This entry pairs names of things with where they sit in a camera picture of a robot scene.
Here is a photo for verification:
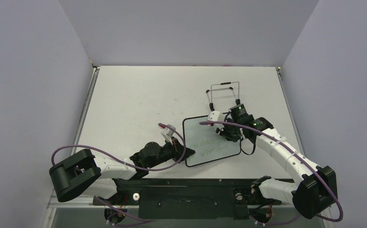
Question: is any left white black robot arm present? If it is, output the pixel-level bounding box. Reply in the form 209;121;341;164
49;137;195;204

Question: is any purple cable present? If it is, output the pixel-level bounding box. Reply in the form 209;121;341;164
51;123;187;227
199;121;344;227

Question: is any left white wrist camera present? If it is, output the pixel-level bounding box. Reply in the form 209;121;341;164
159;124;176;144

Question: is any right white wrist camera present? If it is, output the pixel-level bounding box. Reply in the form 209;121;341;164
207;111;226;131

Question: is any black framed whiteboard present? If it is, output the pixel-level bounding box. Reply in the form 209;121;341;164
182;115;240;167

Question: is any wire display stand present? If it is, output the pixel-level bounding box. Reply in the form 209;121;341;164
205;81;241;111

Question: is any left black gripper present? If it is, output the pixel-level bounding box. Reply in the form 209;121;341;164
147;136;195;169

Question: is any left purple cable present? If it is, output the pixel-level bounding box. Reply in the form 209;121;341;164
51;123;187;227

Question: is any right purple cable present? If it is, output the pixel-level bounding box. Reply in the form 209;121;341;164
199;121;344;227

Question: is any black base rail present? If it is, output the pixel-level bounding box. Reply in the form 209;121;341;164
89;179;281;220

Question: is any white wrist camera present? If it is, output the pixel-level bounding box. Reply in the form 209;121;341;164
159;124;176;144
207;111;226;131

